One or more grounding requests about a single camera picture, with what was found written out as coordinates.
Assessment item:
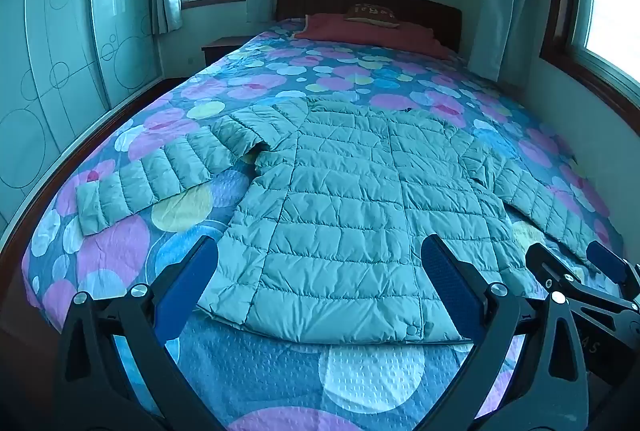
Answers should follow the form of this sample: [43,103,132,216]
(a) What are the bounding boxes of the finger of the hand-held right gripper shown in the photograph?
[525,242,640,328]
[586,240,640,300]

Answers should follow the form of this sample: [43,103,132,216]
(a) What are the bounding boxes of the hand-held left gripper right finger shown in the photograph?
[420,233,593,431]

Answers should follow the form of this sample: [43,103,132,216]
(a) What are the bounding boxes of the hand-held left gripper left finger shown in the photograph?
[52,235,232,431]

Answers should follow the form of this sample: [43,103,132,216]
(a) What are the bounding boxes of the light green quilted down jacket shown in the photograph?
[75,97,603,344]

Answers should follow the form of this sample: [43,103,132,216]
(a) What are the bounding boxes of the dark wooden nightstand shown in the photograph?
[201,35,257,68]

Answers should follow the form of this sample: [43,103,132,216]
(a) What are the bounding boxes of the bed with circle-pattern cover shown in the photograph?
[20,17,627,431]

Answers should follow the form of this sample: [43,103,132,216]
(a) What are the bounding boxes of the large wooden framed window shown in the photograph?
[539,0,640,134]

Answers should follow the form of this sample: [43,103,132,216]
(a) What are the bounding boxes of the red pillow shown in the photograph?
[292,13,458,60]

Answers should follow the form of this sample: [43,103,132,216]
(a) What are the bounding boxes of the glass sliding wardrobe doors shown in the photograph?
[0,0,164,239]

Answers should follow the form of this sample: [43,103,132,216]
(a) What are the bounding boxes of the brown printed pillow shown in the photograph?
[344,3,401,28]

